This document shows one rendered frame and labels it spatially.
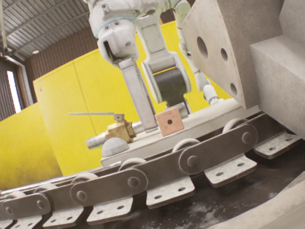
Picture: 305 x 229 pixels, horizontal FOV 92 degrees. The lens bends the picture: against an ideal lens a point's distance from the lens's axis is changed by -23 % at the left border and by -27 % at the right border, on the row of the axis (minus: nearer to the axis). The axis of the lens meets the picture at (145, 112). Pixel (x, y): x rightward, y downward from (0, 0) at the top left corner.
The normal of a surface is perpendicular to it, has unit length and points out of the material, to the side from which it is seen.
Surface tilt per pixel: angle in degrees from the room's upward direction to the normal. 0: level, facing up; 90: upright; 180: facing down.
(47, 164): 90
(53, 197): 90
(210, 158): 90
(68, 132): 90
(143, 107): 102
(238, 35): 108
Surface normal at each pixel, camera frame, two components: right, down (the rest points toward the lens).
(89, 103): -0.06, 0.00
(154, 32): 0.10, 0.32
